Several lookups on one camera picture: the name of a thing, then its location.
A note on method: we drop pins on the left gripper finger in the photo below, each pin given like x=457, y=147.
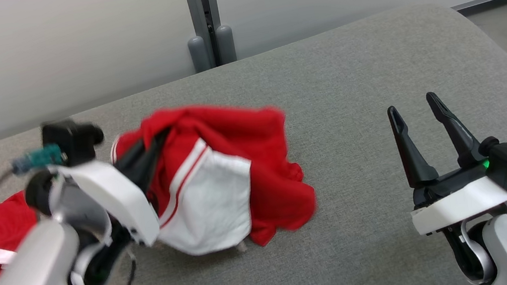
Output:
x=135, y=157
x=152, y=165

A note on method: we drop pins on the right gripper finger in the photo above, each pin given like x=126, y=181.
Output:
x=411, y=154
x=459, y=137

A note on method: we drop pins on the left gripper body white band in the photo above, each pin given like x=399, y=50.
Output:
x=104, y=185

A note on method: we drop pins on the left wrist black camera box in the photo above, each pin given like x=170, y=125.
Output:
x=69, y=140

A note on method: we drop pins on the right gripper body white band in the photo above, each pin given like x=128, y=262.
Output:
x=459, y=205

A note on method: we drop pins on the red jersey with white sleeves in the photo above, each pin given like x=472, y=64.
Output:
x=253, y=142

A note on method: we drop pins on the grey rounded post foot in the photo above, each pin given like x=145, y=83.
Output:
x=199, y=55
x=226, y=45

